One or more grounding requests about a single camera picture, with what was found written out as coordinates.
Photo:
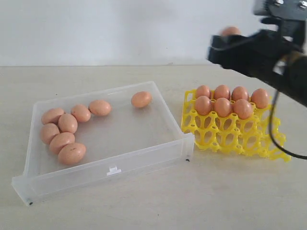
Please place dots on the brown egg packed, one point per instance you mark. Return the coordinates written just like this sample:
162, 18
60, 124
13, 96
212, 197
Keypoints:
203, 90
222, 91
260, 98
222, 107
203, 105
239, 92

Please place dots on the clear plastic bin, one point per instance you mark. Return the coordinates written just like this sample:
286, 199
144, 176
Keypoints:
128, 141

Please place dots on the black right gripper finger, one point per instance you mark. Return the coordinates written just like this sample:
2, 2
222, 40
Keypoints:
232, 51

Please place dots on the brown egg bin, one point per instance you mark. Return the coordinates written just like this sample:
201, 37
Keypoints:
48, 132
230, 30
67, 123
60, 141
52, 116
81, 113
100, 107
72, 153
243, 109

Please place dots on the brown egg bin corner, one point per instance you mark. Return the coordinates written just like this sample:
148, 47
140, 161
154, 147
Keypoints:
141, 99

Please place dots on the yellow plastic egg tray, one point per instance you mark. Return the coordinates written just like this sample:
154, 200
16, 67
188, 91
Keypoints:
230, 134

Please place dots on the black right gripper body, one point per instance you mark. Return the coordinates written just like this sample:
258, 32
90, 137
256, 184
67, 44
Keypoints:
280, 58

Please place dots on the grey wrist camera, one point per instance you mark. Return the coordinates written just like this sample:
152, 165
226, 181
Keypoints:
275, 10

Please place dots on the brown egg bin front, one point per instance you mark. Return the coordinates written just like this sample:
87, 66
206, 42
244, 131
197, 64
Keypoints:
72, 153

